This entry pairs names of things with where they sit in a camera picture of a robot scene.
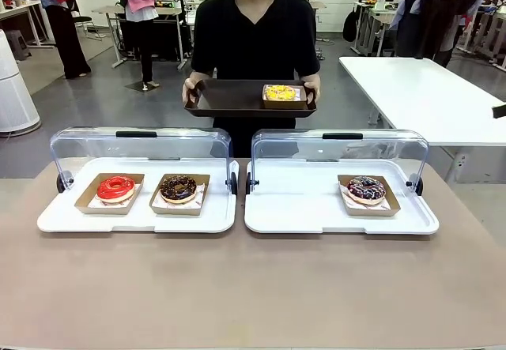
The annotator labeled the yellow sprinkled donut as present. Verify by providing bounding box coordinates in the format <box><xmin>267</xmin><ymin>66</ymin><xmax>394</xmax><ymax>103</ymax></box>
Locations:
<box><xmin>264</xmin><ymin>85</ymin><xmax>296</xmax><ymax>102</ymax></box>

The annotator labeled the white air purifier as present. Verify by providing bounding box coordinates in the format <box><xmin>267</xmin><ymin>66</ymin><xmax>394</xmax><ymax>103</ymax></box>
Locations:
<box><xmin>0</xmin><ymin>28</ymin><xmax>42</xmax><ymax>134</ymax></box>

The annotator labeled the person with long dark hair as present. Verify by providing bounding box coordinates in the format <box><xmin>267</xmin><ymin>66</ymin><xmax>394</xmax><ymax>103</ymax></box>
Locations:
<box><xmin>395</xmin><ymin>0</ymin><xmax>484</xmax><ymax>66</ymax></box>

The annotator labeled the person's left hand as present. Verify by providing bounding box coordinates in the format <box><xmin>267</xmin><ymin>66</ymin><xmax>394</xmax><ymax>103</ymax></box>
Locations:
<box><xmin>302</xmin><ymin>73</ymin><xmax>322</xmax><ymax>104</ymax></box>

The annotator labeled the red glazed donut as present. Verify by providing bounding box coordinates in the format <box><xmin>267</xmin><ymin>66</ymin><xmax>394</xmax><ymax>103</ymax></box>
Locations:
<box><xmin>96</xmin><ymin>175</ymin><xmax>136</xmax><ymax>203</ymax></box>

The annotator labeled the black lid handle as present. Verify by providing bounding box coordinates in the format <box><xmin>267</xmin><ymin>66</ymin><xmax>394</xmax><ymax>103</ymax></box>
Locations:
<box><xmin>322</xmin><ymin>132</ymin><xmax>364</xmax><ymax>141</ymax></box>
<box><xmin>115</xmin><ymin>130</ymin><xmax>158</xmax><ymax>139</ymax></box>

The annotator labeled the grey background desk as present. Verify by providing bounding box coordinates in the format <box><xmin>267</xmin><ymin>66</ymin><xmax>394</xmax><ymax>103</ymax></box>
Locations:
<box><xmin>91</xmin><ymin>5</ymin><xmax>189</xmax><ymax>70</ymax></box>

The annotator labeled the person's right forearm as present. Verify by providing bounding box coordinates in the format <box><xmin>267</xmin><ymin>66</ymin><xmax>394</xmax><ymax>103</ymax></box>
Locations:
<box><xmin>190</xmin><ymin>67</ymin><xmax>217</xmax><ymax>82</ymax></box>

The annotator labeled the white workbench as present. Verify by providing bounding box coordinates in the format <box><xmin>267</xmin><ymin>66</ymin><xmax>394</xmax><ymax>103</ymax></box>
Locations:
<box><xmin>0</xmin><ymin>0</ymin><xmax>55</xmax><ymax>50</ymax></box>

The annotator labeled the dark brown serving tray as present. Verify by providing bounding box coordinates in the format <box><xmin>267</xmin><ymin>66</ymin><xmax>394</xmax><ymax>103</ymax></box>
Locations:
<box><xmin>183</xmin><ymin>79</ymin><xmax>319</xmax><ymax>119</ymax></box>

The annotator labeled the chocolate sprinkled donut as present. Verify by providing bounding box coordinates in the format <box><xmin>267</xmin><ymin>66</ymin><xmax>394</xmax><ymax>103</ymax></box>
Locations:
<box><xmin>159</xmin><ymin>175</ymin><xmax>198</xmax><ymax>204</ymax></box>

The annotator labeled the white display tray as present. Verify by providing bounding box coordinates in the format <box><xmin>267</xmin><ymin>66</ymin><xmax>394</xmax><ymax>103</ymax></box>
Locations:
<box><xmin>244</xmin><ymin>158</ymin><xmax>440</xmax><ymax>235</ymax></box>
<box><xmin>37</xmin><ymin>158</ymin><xmax>240</xmax><ymax>235</ymax></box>

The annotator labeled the black backpack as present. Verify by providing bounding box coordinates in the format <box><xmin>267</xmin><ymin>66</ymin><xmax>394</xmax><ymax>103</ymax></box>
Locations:
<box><xmin>342</xmin><ymin>8</ymin><xmax>359</xmax><ymax>43</ymax></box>

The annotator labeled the brown cardboard donut tray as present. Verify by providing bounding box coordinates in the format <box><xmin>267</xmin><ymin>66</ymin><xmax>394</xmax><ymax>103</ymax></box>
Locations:
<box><xmin>149</xmin><ymin>174</ymin><xmax>211</xmax><ymax>216</ymax></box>
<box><xmin>74</xmin><ymin>173</ymin><xmax>145</xmax><ymax>216</ymax></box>
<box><xmin>262</xmin><ymin>84</ymin><xmax>308</xmax><ymax>111</ymax></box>
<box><xmin>338</xmin><ymin>175</ymin><xmax>402</xmax><ymax>217</ymax></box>

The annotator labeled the person in black shirt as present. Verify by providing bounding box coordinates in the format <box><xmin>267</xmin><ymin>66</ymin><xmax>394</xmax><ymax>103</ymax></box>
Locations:
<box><xmin>191</xmin><ymin>0</ymin><xmax>321</xmax><ymax>158</ymax></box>

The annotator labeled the purple drizzled donut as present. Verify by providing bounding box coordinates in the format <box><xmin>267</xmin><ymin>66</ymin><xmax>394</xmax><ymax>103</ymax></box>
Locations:
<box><xmin>346</xmin><ymin>175</ymin><xmax>387</xmax><ymax>205</ymax></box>

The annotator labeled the clear plastic display lid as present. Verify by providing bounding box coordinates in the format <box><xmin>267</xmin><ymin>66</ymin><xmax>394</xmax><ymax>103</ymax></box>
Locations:
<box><xmin>251</xmin><ymin>128</ymin><xmax>431</xmax><ymax>193</ymax></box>
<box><xmin>49</xmin><ymin>126</ymin><xmax>232</xmax><ymax>191</ymax></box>

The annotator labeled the person in black trousers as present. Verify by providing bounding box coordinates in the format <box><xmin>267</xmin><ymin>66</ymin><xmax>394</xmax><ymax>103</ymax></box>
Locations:
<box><xmin>22</xmin><ymin>0</ymin><xmax>93</xmax><ymax>81</ymax></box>

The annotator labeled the grey plastic stool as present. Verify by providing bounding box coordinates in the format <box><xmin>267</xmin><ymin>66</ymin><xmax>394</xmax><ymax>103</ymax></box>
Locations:
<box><xmin>5</xmin><ymin>29</ymin><xmax>32</xmax><ymax>61</ymax></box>

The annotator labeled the person in pink top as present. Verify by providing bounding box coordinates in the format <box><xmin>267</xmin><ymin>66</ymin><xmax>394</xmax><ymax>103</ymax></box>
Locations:
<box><xmin>113</xmin><ymin>0</ymin><xmax>162</xmax><ymax>88</ymax></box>

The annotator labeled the white side table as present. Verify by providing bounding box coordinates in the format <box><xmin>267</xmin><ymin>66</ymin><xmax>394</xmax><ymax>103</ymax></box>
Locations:
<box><xmin>338</xmin><ymin>56</ymin><xmax>506</xmax><ymax>185</ymax></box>

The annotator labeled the person's right hand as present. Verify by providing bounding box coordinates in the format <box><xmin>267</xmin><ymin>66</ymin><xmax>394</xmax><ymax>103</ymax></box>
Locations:
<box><xmin>181</xmin><ymin>73</ymin><xmax>207</xmax><ymax>106</ymax></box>

